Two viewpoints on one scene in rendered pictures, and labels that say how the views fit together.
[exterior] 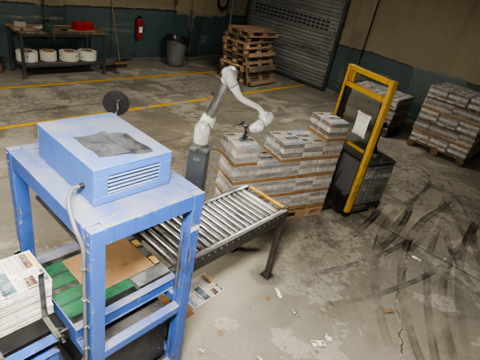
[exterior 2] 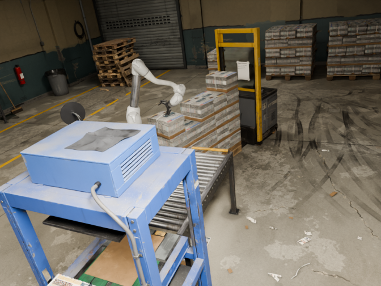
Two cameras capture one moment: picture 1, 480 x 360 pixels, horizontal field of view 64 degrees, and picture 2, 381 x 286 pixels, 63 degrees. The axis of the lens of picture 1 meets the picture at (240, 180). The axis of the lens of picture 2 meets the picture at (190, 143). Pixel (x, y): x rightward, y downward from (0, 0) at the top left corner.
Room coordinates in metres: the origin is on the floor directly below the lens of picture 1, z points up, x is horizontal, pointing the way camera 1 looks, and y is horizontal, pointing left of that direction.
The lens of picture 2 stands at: (0.14, 0.53, 2.41)
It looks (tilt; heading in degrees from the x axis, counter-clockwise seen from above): 26 degrees down; 349
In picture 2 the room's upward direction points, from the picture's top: 8 degrees counter-clockwise
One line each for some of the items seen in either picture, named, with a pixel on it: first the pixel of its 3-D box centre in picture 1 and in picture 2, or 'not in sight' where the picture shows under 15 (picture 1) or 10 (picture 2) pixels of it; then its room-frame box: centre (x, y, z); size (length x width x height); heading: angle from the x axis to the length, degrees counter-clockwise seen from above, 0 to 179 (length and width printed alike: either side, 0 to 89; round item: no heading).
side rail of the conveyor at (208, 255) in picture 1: (236, 241); (210, 190); (2.49, -0.07, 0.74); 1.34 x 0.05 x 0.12; 142
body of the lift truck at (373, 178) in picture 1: (356, 176); (253, 112); (4.92, -1.59, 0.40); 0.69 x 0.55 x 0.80; 33
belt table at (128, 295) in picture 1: (103, 275); (127, 266); (1.84, 0.76, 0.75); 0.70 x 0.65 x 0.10; 142
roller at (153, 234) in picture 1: (164, 244); (159, 218); (2.23, 0.45, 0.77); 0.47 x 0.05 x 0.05; 52
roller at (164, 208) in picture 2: (178, 238); (166, 209); (2.34, 0.37, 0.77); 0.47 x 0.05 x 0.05; 52
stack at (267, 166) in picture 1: (265, 186); (195, 146); (4.08, -0.31, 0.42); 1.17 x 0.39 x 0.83; 123
